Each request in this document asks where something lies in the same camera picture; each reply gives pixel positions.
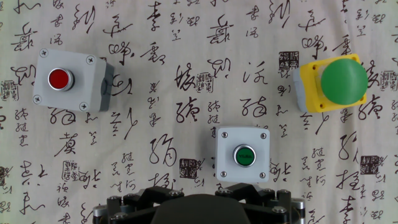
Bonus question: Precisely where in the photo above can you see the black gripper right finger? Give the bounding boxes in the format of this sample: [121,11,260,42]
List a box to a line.
[215,182,307,224]

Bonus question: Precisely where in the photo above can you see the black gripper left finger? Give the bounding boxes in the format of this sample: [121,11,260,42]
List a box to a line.
[92,185,185,224]

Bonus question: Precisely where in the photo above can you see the grey box green button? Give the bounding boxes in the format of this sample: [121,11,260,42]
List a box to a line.
[214,125,271,184]

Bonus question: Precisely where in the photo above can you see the grey box red button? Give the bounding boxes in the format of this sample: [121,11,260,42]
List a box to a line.
[32,47,115,113]

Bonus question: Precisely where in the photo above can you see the yellow box green mushroom button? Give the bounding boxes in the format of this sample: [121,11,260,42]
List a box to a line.
[292,53,369,113]

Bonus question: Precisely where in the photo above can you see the beige calligraphy print tablecloth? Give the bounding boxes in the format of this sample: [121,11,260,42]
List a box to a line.
[0,0,398,224]

